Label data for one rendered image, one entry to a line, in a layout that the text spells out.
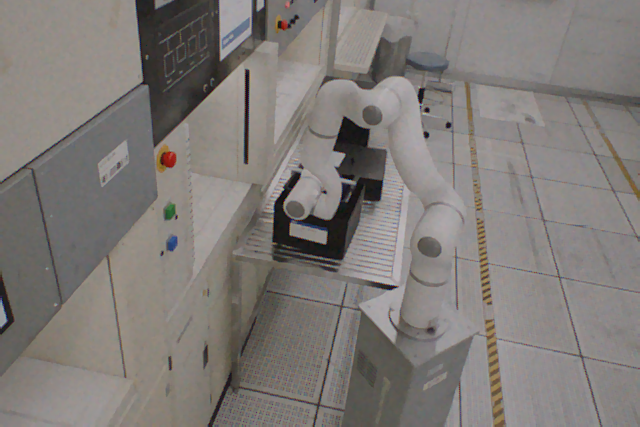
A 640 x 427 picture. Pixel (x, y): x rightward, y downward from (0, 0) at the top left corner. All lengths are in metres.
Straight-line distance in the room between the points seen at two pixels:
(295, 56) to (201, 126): 1.46
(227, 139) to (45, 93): 1.22
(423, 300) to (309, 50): 2.09
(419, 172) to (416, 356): 0.56
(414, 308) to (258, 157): 0.82
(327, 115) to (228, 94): 0.59
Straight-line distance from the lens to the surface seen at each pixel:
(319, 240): 1.93
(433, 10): 5.98
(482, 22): 6.02
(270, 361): 2.61
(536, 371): 2.89
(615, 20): 6.24
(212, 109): 2.05
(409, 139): 1.46
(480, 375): 2.76
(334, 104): 1.48
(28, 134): 0.91
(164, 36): 1.25
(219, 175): 2.17
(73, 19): 0.97
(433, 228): 1.47
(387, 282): 1.90
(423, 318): 1.73
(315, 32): 3.37
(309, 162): 1.59
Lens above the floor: 2.00
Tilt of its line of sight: 32 degrees down
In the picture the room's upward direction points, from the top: 6 degrees clockwise
